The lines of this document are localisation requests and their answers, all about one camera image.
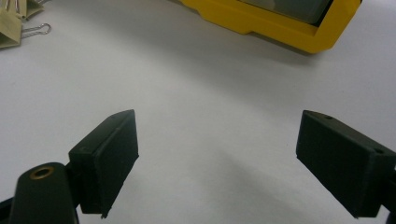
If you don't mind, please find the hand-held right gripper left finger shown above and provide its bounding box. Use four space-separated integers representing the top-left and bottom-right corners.
65 108 140 219

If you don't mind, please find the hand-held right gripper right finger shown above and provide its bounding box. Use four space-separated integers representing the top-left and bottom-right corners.
295 109 396 218

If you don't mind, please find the yellow black drawer organizer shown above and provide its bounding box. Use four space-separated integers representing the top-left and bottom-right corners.
178 0 362 54

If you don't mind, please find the beige binder clip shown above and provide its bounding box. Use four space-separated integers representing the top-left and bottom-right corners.
24 0 50 20
0 6 52 49

